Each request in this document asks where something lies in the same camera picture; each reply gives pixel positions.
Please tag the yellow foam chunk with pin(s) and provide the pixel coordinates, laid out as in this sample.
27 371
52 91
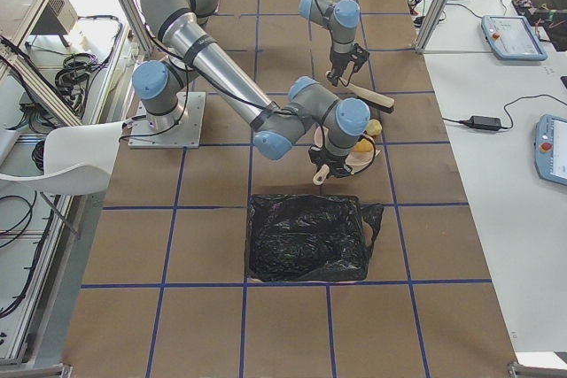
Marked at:
374 128

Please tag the white plastic chair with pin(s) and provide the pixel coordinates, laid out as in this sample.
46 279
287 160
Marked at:
76 160

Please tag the black power adapter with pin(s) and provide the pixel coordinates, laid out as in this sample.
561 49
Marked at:
484 123

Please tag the bin with black bag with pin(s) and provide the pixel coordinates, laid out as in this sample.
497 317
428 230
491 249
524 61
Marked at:
310 238

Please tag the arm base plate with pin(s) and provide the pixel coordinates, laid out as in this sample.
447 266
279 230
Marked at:
179 129

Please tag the blue teach pendant near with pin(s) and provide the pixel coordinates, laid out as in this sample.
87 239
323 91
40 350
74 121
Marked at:
550 148

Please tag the white hand brush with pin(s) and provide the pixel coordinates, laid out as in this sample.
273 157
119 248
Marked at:
381 102

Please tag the blue teach pendant far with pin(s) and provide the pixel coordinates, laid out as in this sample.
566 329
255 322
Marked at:
512 38

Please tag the white plastic dustpan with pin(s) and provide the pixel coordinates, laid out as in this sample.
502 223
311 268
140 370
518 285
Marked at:
358 161

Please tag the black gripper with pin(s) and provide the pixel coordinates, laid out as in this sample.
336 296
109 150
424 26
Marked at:
329 160
338 60

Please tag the blue teach pendant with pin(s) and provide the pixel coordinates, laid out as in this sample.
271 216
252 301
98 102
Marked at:
512 38
550 148

